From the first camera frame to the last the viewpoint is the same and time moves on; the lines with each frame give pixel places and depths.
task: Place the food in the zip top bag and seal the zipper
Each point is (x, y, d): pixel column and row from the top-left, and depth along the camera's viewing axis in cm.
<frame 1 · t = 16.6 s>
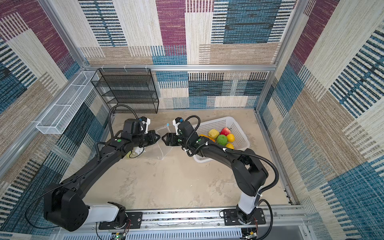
left hand: (160, 134, 81), fingers closed
right hand: (167, 139, 83), fingers open
clear zip top bag: (159, 149, 80), point 19 cm above the table
white plastic basket: (241, 141, 96), point 7 cm above the table

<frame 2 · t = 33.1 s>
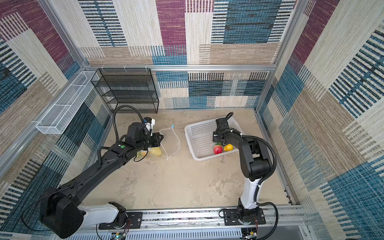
left hand: (164, 134, 79), fingers closed
right hand: (219, 138, 100), fingers open
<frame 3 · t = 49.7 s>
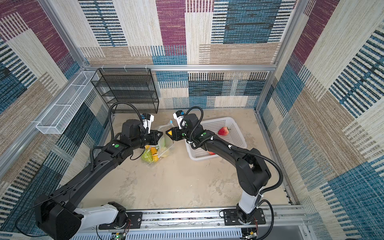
left hand: (163, 131, 76), fingers closed
right hand: (169, 133, 82), fingers open
clear zip top bag: (164, 145, 89), point 12 cm above the table
green apple toy: (147, 155, 93), point 5 cm above the table
orange carrot toy: (153, 150, 94), point 6 cm above the table
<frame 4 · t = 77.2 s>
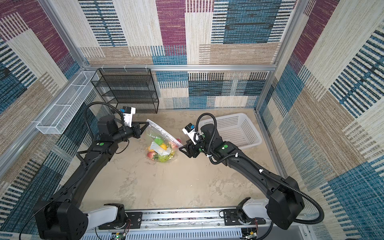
left hand: (147, 121, 75), fingers closed
right hand: (184, 147, 76), fingers open
clear zip top bag: (162, 146, 87), point 13 cm above the table
dark green lime toy: (158, 141, 91), point 12 cm above the table
